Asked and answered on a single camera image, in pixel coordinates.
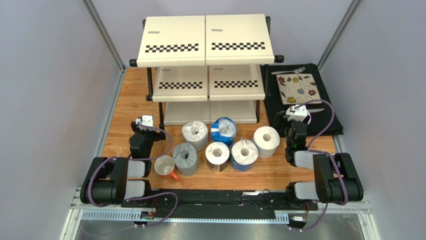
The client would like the blue label roll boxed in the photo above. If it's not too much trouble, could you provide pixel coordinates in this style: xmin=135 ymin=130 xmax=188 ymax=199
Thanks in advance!
xmin=230 ymin=139 xmax=259 ymax=172

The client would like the blue plastic roll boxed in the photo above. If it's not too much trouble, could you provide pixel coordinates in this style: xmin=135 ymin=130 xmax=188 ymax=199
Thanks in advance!
xmin=210 ymin=117 xmax=237 ymax=147

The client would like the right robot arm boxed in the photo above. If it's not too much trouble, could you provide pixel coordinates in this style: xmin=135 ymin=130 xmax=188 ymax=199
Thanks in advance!
xmin=272 ymin=111 xmax=364 ymax=205

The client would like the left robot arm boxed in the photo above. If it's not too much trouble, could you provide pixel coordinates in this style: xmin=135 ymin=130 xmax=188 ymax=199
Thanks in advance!
xmin=80 ymin=119 xmax=171 ymax=207

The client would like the cream three-tier checkered shelf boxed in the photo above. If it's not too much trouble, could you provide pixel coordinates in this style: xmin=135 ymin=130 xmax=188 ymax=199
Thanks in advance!
xmin=129 ymin=14 xmax=284 ymax=127

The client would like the plain white toilet roll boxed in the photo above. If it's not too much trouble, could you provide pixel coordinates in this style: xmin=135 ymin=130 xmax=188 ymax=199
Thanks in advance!
xmin=252 ymin=126 xmax=281 ymax=158

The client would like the silver table knife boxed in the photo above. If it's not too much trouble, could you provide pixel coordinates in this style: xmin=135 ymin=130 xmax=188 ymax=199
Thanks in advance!
xmin=307 ymin=108 xmax=325 ymax=114

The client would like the grey wrapped toilet roll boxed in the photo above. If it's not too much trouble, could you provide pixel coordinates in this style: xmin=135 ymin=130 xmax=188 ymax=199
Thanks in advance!
xmin=172 ymin=142 xmax=199 ymax=177

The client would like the square floral ceramic plate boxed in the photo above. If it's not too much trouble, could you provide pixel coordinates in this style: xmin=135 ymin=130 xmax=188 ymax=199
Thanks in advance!
xmin=276 ymin=73 xmax=321 ymax=106

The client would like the white wrapped toilet roll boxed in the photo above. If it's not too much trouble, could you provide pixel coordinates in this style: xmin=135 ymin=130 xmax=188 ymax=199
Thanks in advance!
xmin=181 ymin=120 xmax=209 ymax=152

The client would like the silver fork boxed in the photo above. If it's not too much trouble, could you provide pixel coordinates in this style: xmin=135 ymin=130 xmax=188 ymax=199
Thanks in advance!
xmin=271 ymin=66 xmax=306 ymax=75

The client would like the brown wrapped toilet roll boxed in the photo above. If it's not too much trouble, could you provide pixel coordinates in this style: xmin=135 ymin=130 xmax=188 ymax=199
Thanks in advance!
xmin=205 ymin=141 xmax=231 ymax=173

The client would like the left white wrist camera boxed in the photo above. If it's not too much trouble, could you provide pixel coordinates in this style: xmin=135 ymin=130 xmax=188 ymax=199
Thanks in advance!
xmin=135 ymin=115 xmax=154 ymax=127

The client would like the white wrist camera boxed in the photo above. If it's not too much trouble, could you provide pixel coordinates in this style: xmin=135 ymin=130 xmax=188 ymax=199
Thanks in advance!
xmin=288 ymin=104 xmax=312 ymax=124
xmin=135 ymin=115 xmax=154 ymax=127

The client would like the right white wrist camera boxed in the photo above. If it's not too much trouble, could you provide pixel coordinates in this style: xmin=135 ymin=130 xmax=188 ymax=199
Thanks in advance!
xmin=288 ymin=104 xmax=312 ymax=124

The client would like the white mug orange handle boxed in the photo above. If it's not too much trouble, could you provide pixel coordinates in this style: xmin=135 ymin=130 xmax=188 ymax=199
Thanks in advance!
xmin=154 ymin=155 xmax=179 ymax=181

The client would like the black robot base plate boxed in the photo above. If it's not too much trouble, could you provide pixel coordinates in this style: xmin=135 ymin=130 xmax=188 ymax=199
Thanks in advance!
xmin=121 ymin=189 xmax=319 ymax=220

